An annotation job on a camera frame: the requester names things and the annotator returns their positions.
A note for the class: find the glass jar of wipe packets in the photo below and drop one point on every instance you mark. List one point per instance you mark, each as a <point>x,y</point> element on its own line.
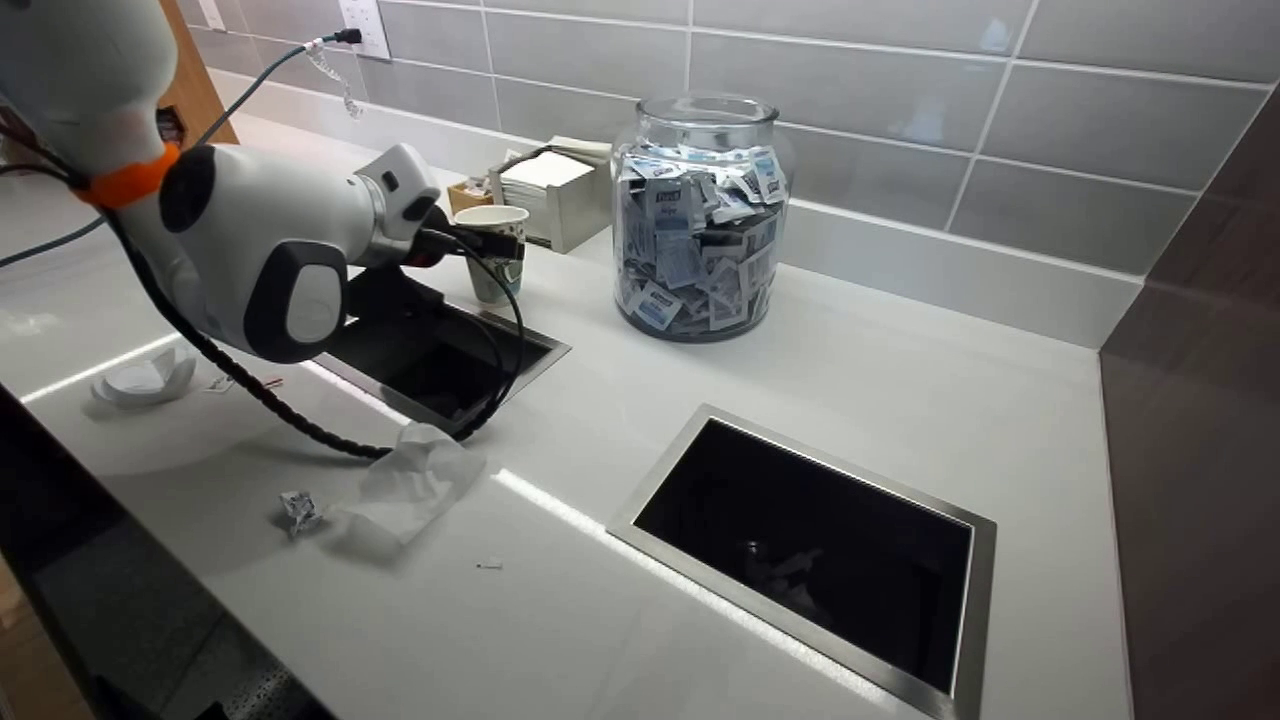
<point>698,227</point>

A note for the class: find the white plastic cup lid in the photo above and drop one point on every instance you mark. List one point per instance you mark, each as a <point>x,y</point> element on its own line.
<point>146,383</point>

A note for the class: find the clear plastic wrap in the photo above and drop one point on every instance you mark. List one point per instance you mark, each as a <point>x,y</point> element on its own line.
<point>406,484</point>

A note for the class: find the crumpled silver wrapper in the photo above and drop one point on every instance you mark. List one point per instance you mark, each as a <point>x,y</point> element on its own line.
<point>296,514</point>

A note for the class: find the large steel framed counter opening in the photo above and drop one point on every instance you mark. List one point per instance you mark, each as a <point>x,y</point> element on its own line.
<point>812,546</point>

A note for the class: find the dark brown cabinet panel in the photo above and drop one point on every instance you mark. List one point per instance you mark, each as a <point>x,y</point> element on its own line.
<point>1195,427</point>

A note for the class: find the small steel framed counter opening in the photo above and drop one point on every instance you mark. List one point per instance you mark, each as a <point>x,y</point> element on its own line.
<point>452,360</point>

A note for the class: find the white wall outlet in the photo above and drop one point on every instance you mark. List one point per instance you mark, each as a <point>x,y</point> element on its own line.
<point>364,26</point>

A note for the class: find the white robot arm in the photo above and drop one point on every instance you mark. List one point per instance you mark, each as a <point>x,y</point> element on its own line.
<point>254,227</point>

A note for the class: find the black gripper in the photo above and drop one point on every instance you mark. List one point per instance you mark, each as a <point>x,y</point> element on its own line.
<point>430,237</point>

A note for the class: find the wooden board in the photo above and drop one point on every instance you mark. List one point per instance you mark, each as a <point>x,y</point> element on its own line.
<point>202,85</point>

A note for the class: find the printed paper coffee cup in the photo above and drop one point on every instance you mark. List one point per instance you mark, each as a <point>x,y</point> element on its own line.
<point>492,282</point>

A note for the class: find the white napkin box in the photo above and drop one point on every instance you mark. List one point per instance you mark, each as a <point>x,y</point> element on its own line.
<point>562,192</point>

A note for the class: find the small brown box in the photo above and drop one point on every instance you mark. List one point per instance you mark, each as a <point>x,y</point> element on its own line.
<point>465,192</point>

